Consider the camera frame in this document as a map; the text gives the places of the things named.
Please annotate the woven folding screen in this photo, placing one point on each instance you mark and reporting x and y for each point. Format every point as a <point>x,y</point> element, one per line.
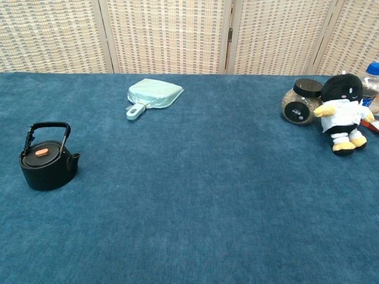
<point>165,35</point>

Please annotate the glass jar with black lid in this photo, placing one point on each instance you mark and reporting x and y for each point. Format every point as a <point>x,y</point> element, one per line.
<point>296,114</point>

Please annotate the blue table cloth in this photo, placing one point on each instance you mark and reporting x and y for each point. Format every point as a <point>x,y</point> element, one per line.
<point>189,207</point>

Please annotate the black round device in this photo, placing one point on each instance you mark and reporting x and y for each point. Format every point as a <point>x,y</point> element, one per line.
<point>47,174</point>

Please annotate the mint green dustpan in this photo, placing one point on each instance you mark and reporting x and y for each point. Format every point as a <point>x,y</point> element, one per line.
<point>154,93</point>

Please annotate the blue capped plastic bottle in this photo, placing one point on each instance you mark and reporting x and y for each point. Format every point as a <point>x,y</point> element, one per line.
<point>373,68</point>

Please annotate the black plush doll white shirt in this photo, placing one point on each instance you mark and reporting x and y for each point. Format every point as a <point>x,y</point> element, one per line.
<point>343,88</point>

